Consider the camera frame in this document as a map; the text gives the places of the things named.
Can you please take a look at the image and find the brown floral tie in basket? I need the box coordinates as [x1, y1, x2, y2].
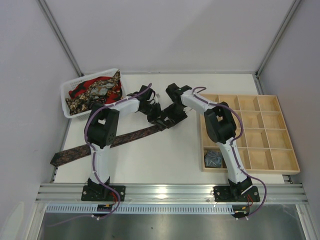
[65, 70, 123, 116]

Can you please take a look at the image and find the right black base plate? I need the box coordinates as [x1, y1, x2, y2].
[213, 185, 261, 203]

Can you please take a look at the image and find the white slotted cable duct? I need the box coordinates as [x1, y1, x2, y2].
[45, 203, 234, 215]

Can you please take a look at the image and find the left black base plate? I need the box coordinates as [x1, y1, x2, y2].
[80, 184, 126, 202]

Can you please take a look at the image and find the dark paisley necktie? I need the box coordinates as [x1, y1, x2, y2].
[50, 125, 167, 168]

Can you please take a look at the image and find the left aluminium frame post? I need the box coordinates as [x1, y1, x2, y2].
[36, 0, 83, 77]

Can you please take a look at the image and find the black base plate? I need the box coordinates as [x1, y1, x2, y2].
[213, 185, 261, 203]
[80, 184, 126, 202]

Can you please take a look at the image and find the wooden compartment tray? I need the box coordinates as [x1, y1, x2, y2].
[202, 94, 300, 175]

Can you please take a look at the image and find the aluminium rail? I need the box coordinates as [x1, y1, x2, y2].
[35, 183, 308, 204]

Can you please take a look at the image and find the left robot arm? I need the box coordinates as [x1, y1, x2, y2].
[81, 85, 173, 201]

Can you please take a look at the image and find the rolled grey tie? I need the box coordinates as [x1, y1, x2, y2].
[204, 150, 223, 168]

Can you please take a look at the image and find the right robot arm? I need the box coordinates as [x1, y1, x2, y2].
[165, 83, 253, 201]

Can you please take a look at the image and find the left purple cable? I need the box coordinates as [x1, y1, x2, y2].
[48, 82, 154, 227]

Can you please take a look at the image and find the red patterned tie in basket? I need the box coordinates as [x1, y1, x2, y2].
[65, 76, 123, 105]

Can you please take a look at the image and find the aluminium frame post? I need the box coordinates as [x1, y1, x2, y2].
[255, 0, 304, 78]
[36, 0, 83, 77]

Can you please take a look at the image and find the right aluminium frame post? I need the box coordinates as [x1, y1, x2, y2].
[255, 0, 304, 78]

